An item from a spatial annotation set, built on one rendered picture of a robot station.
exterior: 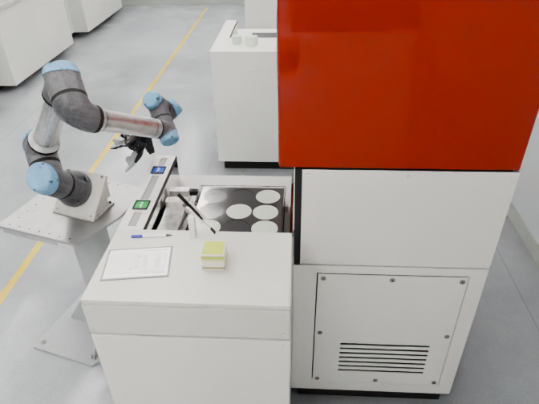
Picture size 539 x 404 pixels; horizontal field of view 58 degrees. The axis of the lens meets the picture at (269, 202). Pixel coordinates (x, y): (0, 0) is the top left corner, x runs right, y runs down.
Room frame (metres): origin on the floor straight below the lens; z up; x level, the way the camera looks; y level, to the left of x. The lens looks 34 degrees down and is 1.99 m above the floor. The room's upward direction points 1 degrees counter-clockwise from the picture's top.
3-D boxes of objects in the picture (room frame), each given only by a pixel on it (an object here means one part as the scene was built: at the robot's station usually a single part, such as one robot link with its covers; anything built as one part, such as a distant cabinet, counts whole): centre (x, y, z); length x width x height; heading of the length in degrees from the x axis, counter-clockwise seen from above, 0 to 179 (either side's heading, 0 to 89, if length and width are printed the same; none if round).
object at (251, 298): (1.17, 0.24, 0.89); 0.62 x 0.35 x 0.14; 86
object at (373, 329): (1.70, -0.46, 0.41); 0.82 x 0.71 x 0.82; 176
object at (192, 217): (1.31, 0.25, 1.03); 0.06 x 0.04 x 0.13; 86
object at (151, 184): (1.64, 0.48, 0.89); 0.55 x 0.09 x 0.14; 176
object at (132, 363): (1.48, 0.23, 0.41); 0.97 x 0.64 x 0.82; 176
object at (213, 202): (1.55, 0.12, 0.90); 0.34 x 0.34 x 0.01; 86
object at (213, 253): (1.17, 0.18, 1.00); 0.07 x 0.07 x 0.07; 87
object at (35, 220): (1.73, 0.83, 0.75); 0.45 x 0.44 x 0.13; 70
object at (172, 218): (1.55, 0.39, 0.87); 0.36 x 0.08 x 0.03; 176
